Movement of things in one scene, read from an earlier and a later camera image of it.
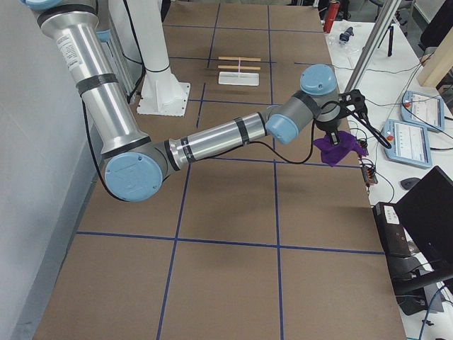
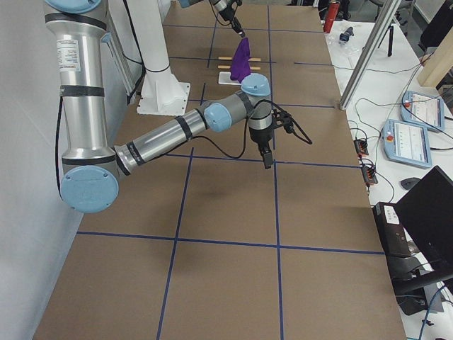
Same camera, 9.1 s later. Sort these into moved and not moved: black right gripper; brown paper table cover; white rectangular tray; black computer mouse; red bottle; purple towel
Moved: purple towel; black right gripper
Not moved: brown paper table cover; red bottle; white rectangular tray; black computer mouse
